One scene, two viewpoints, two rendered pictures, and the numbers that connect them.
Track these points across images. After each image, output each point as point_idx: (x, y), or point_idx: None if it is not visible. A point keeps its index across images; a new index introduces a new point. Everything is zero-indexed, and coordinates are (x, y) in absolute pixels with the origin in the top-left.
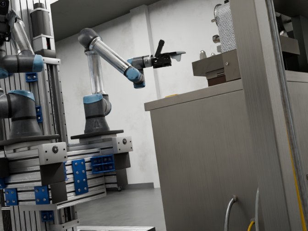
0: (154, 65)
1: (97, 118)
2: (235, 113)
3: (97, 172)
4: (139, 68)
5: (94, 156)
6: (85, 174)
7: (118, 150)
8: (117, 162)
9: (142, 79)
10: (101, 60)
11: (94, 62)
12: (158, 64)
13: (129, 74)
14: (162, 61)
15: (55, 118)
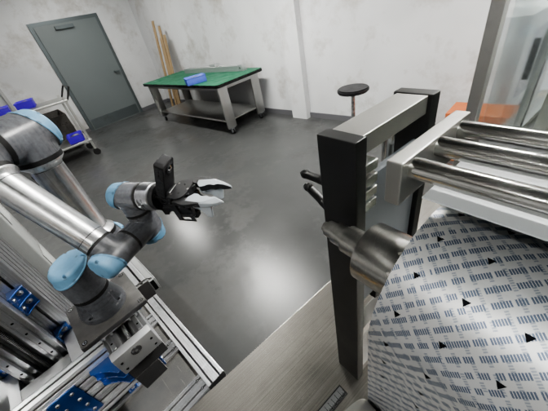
0: (165, 210)
1: (86, 306)
2: None
3: (108, 383)
4: (135, 214)
5: (98, 363)
6: (87, 396)
7: (125, 371)
8: (136, 369)
9: (145, 243)
10: (66, 174)
11: (46, 189)
12: (172, 210)
13: (95, 271)
14: (174, 212)
15: (0, 334)
